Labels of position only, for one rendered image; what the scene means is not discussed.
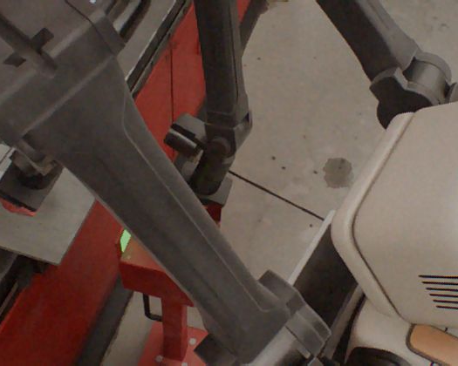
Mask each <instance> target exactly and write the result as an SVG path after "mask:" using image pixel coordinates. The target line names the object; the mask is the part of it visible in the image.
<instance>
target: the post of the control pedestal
mask: <svg viewBox="0 0 458 366"><path fill-rule="evenodd" d="M187 308H188V306H185V305H183V304H180V303H177V302H171V301H168V300H164V299H161V315H162V326H163V338H164V350H165V356H167V357H170V358H173V359H179V360H182V359H183V355H184V352H185V349H186V347H187Z"/></svg>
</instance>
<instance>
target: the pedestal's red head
mask: <svg viewBox="0 0 458 366"><path fill-rule="evenodd" d="M205 209H206V210H207V212H208V214H209V215H210V216H211V218H212V219H213V221H214V222H215V223H216V225H217V226H218V227H219V229H220V221H221V212H222V208H221V205H218V204H216V203H215V202H213V201H211V202H210V205H209V207H208V208H205ZM123 230H124V228H123V227H121V229H120V233H119V236H118V238H117V240H116V241H115V243H114V245H115V247H116V248H117V252H118V256H119V270H120V279H121V283H122V287H123V288H124V289H128V290H134V291H137V292H141V293H143V294H147V295H151V296H155V297H158V298H161V299H164V300H168V301H171V302H177V303H180V304H183V305H185V306H189V307H192V308H193V307H194V306H195V305H194V304H193V302H192V301H191V300H190V299H189V297H188V296H187V295H186V294H185V293H184V291H183V290H182V289H180V288H179V286H178V285H177V284H176V283H175V282H174V281H173V280H172V279H171V278H170V277H169V276H168V275H167V274H166V272H165V271H164V270H163V269H162V268H161V267H160V266H159V265H158V264H157V263H156V262H155V261H154V260H153V257H151V256H150V255H149V254H148V253H147V252H146V251H145V250H144V249H143V248H142V247H141V246H140V244H139V243H138V242H137V241H136V240H135V239H134V238H133V237H132V236H131V235H130V238H129V240H128V242H127V244H126V247H125V249H124V251H123V253H122V254H121V250H120V238H121V234H122V232H123Z"/></svg>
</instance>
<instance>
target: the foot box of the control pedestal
mask: <svg viewBox="0 0 458 366"><path fill-rule="evenodd" d="M208 333H209V332H208V331H207V330H203V329H198V328H195V327H191V326H188V325H187V337H190V338H194V339H196V343H195V347H196V346H197V345H198V344H199V343H200V342H201V341H202V339H203V338H204V337H205V336H206V335H207V334H208ZM162 339H163V326H162V323H161V322H156V321H154V323H153V325H152V328H151V330H150V335H149V337H148V339H147V344H146V346H145V348H144V351H143V353H142V356H141V359H140V361H139V364H138V366H169V365H166V364H163V363H158V362H155V361H154V360H155V358H156V356H157V354H158V351H159V348H160V345H161V342H162ZM188 366H207V365H206V363H205V362H204V361H203V360H202V359H201V358H199V357H198V356H197V355H196V354H195V353H194V352H193V354H192V356H191V359H190V361H189V365H188Z"/></svg>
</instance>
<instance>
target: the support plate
mask: <svg viewBox="0 0 458 366"><path fill-rule="evenodd" d="M9 149H10V147H8V146H4V145H1V144H0V161H1V160H2V159H3V157H4V156H5V154H6V153H7V152H8V150H9ZM14 150H15V148H12V149H11V150H10V152H9V153H8V155H7V156H6V158H5V160H4V161H3V162H2V164H1V165H0V171H2V172H5V171H6V168H7V167H8V165H9V164H10V162H11V160H9V157H10V156H11V155H12V152H13V151H14ZM96 201H97V199H96V198H95V197H94V196H93V195H91V194H90V193H89V191H88V190H87V189H86V188H85V186H84V185H83V184H82V183H81V182H80V181H79V180H78V179H77V178H76V177H75V176H74V175H73V174H72V173H71V172H70V171H69V170H68V169H66V168H64V169H63V171H62V173H61V175H60V176H59V178H58V180H57V182H56V183H55V185H54V187H53V188H52V190H51V191H50V193H49V194H48V196H47V197H46V198H45V200H44V202H43V204H42V205H41V207H40V208H39V209H38V211H37V213H36V214H35V215H34V216H33V217H30V216H29V215H26V214H24V213H11V212H9V211H7V209H5V208H4V206H3V204H2V202H1V201H0V248H2V249H5V250H7V251H11V252H13V253H16V254H21V255H23V256H27V257H30V258H32V259H35V260H38V261H46V262H48V263H50V264H53V265H57V266H60V264H61V263H62V261H63V259H64V258H65V257H66V255H67V253H68V251H69V250H70V248H71V246H72V244H73V242H74V241H75V239H76V237H77V236H78V234H79V231H80V230H81V228H82V227H83V226H84V224H85V220H86V218H87V217H88V215H89V213H90V212H91V210H92V208H93V206H94V204H95V203H96Z"/></svg>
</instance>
